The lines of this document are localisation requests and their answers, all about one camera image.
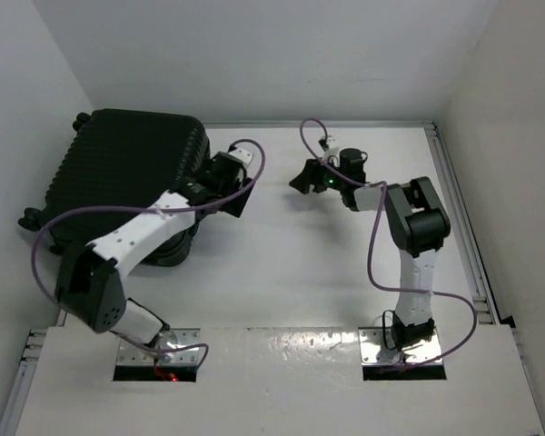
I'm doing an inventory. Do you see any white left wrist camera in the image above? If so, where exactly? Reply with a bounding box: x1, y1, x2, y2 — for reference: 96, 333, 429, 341
228, 145, 254, 169

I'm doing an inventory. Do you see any black suitcase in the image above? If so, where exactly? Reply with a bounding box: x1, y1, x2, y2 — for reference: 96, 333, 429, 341
17, 107, 213, 268

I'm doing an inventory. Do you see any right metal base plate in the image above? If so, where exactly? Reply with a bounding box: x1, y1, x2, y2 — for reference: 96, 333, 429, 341
358, 327, 443, 369

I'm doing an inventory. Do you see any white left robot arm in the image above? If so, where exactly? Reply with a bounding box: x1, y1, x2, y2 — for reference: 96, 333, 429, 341
54, 146, 253, 347

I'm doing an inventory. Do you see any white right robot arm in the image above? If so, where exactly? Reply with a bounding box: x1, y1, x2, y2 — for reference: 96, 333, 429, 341
289, 140, 451, 351

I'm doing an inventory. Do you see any metal base plate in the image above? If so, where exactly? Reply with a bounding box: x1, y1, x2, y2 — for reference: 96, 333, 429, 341
115, 328, 202, 367
358, 327, 443, 369

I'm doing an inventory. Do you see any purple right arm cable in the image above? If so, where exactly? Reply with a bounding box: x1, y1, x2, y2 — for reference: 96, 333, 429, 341
299, 118, 478, 369

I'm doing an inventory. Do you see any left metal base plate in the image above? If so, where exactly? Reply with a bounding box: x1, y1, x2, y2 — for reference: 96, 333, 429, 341
115, 328, 202, 367

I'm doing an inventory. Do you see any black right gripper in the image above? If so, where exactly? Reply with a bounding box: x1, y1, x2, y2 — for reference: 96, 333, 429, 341
291, 154, 347, 194

